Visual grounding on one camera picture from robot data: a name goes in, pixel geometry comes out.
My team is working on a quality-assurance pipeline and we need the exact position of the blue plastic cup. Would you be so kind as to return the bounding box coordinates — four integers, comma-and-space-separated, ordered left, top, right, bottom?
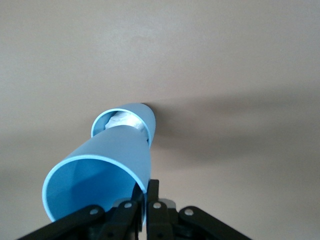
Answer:
41, 123, 154, 224
90, 102, 157, 146

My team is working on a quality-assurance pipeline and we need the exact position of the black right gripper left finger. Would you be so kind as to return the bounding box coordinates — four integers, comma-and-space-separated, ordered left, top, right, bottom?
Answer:
17, 183, 146, 240

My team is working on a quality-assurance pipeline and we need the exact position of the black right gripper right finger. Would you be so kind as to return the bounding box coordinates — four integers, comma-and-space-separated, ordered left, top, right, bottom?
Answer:
146, 178, 253, 240

